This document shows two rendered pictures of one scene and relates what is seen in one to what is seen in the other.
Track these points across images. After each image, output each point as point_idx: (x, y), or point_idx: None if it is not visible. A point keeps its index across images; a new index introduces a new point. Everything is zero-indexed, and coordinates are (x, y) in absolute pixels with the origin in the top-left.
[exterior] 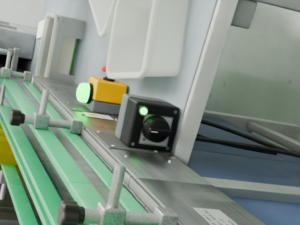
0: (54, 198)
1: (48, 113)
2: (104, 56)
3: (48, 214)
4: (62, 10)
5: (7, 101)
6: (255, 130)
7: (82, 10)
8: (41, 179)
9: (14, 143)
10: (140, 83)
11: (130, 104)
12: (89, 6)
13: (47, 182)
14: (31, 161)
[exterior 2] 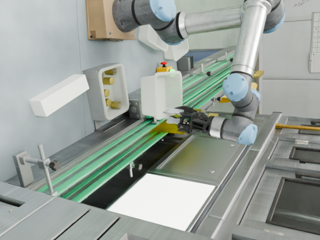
0: (211, 81)
1: (185, 81)
2: (139, 67)
3: (217, 79)
4: (44, 77)
5: (127, 137)
6: None
7: (97, 59)
8: (206, 84)
9: (193, 96)
10: (165, 61)
11: (191, 58)
12: (106, 53)
13: (206, 84)
14: (200, 88)
